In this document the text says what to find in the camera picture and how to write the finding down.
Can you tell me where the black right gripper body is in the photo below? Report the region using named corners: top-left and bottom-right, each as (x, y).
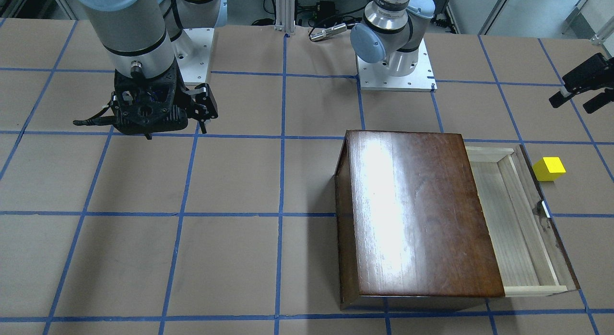
top-left (112, 69), bottom-right (190, 135)

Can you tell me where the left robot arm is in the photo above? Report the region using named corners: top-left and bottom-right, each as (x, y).
top-left (350, 0), bottom-right (614, 114)

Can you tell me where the dark wooden drawer cabinet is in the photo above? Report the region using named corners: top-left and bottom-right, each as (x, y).
top-left (334, 130), bottom-right (505, 311)

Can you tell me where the silver connector plug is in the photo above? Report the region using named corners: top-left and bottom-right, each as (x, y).
top-left (309, 23), bottom-right (347, 42)

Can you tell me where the aluminium frame post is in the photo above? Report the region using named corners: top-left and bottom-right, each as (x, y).
top-left (274, 0), bottom-right (296, 36)

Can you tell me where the light wooden drawer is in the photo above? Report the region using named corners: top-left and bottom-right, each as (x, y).
top-left (466, 145), bottom-right (580, 297)

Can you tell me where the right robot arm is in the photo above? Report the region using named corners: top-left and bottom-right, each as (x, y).
top-left (73, 0), bottom-right (227, 140)

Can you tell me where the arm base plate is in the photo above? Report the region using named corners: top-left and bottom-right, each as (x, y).
top-left (172, 27), bottom-right (215, 85)
top-left (356, 39), bottom-right (438, 92)

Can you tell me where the yellow block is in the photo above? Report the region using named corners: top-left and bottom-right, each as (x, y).
top-left (531, 156), bottom-right (567, 182)

